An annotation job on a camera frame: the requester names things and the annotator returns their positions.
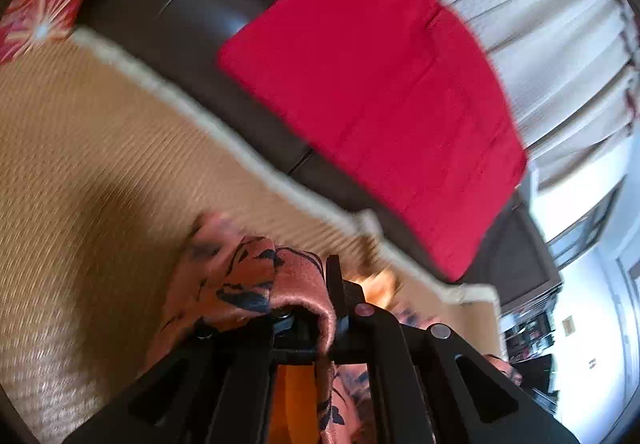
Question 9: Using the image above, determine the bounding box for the white window frame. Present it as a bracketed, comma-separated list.
[529, 123, 640, 275]

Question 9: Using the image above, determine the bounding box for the orange floral satin garment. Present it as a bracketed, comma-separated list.
[139, 210, 524, 444]

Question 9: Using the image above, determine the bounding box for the woven tan seat mat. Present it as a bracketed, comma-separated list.
[1, 29, 506, 443]

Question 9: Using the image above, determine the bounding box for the dark brown leather sofa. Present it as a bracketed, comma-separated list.
[74, 0, 564, 308]

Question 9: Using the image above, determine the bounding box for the red quilted cushion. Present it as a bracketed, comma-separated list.
[217, 0, 526, 280]

